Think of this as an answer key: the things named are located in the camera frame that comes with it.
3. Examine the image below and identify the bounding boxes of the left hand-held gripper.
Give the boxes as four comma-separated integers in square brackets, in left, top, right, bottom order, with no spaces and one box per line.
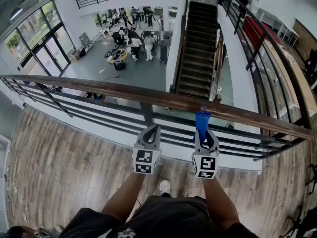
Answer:
[132,124,162,175]

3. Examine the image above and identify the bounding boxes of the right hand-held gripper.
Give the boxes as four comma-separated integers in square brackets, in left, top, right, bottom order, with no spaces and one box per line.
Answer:
[192,127,220,180]

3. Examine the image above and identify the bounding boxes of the blue cloth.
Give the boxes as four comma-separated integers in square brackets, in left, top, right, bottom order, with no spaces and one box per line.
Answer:
[193,103,212,143]

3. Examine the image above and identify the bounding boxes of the wooden-topped black metal railing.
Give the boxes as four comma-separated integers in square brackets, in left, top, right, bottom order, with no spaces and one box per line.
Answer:
[0,74,313,162]
[221,0,313,133]

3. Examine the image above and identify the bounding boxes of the person's left forearm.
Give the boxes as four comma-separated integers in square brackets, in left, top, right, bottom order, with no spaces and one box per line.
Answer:
[101,173,146,225]

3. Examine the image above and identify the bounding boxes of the person's right forearm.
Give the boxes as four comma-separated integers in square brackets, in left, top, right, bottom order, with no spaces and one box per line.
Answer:
[202,177,241,230]

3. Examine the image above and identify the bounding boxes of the person's black shirt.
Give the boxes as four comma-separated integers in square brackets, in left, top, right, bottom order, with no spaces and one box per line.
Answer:
[58,195,261,238]

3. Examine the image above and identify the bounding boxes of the black equipment cart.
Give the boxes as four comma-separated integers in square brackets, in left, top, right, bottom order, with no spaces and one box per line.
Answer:
[159,39,172,64]

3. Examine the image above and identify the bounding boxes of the round yellow table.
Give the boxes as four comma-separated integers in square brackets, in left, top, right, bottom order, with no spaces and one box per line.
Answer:
[104,48,128,71]

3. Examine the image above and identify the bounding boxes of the dark wooden staircase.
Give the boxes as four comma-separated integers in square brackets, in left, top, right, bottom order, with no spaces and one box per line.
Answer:
[170,0,225,101]

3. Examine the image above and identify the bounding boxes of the long light wooden table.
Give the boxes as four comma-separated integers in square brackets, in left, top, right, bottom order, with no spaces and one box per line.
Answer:
[262,40,317,114]

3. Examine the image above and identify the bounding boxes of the black office chair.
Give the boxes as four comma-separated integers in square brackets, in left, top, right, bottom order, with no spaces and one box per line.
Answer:
[279,206,317,238]
[305,164,317,196]
[305,49,317,90]

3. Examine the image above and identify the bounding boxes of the grey metal rack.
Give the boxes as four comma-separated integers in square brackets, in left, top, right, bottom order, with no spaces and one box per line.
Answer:
[79,32,94,49]

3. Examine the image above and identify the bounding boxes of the red carpet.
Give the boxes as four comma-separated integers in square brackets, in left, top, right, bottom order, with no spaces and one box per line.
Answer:
[242,15,283,49]

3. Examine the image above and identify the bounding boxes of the black-framed glass entrance doors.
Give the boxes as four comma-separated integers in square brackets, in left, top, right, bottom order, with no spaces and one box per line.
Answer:
[0,0,77,76]

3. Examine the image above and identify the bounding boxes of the white table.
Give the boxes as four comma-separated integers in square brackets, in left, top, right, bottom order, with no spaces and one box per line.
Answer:
[282,23,300,47]
[257,7,284,34]

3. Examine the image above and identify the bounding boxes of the round ceiling lamp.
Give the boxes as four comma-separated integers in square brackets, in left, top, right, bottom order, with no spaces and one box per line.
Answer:
[9,7,23,20]

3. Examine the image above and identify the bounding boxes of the white extension cable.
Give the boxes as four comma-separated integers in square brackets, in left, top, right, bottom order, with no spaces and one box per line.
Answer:
[99,59,121,81]

